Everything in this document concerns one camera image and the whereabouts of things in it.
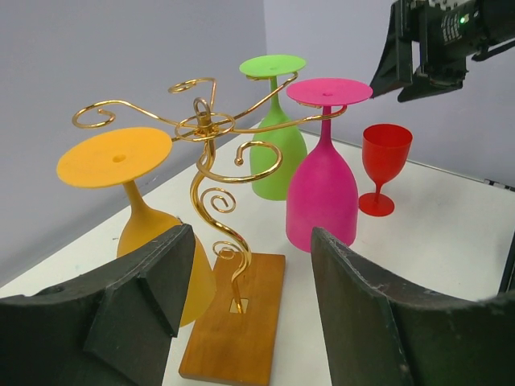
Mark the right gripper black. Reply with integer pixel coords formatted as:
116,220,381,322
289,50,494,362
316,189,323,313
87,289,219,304
369,1,471,103

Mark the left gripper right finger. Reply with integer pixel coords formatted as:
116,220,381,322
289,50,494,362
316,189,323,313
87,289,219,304
311,228,514,385

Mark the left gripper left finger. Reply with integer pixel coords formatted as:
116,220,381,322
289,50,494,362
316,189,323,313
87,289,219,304
1,224,196,385

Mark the red wine glass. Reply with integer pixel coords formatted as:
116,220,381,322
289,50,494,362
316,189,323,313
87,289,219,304
359,123,413,217

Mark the magenta wine glass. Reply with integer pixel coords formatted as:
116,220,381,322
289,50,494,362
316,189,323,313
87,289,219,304
286,78,373,253

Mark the green wine glass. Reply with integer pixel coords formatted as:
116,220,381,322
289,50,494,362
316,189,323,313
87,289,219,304
239,55,307,201

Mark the orange wine glass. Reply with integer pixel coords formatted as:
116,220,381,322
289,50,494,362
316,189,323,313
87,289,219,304
56,127,217,329

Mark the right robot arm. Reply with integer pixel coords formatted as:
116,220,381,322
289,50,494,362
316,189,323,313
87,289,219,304
370,1,514,102

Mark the wooden rack base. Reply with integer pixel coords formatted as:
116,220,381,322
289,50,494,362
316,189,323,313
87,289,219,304
179,253,286,385

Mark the gold wire glass rack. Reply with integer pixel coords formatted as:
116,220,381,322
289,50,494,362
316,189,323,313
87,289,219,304
72,71,351,314

